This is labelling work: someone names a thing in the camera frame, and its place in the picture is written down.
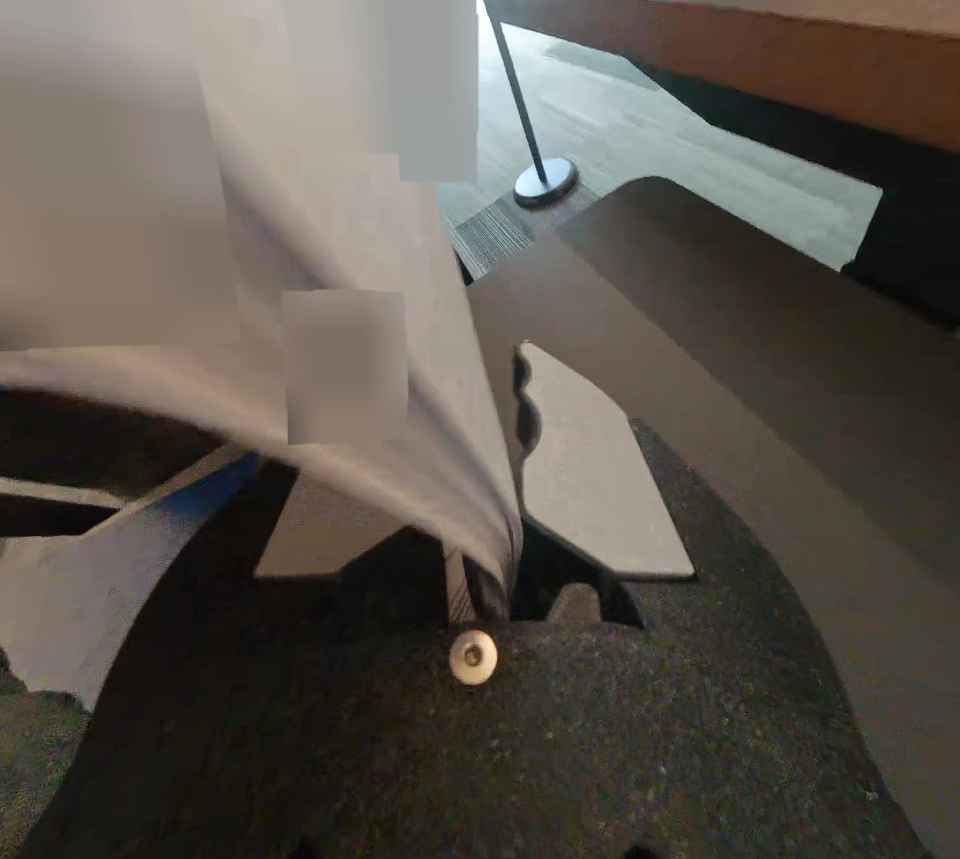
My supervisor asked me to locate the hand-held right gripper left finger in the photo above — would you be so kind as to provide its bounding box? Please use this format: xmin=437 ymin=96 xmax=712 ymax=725
xmin=255 ymin=469 xmax=415 ymax=580

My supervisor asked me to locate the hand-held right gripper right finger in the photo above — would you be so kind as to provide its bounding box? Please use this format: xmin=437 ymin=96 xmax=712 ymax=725
xmin=513 ymin=340 xmax=696 ymax=583

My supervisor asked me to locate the white paperback book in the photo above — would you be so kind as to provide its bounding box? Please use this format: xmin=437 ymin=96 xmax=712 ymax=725
xmin=0 ymin=0 xmax=526 ymax=714

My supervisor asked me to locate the black floor sign stand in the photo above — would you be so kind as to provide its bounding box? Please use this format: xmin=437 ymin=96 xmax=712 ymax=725
xmin=452 ymin=0 xmax=581 ymax=210

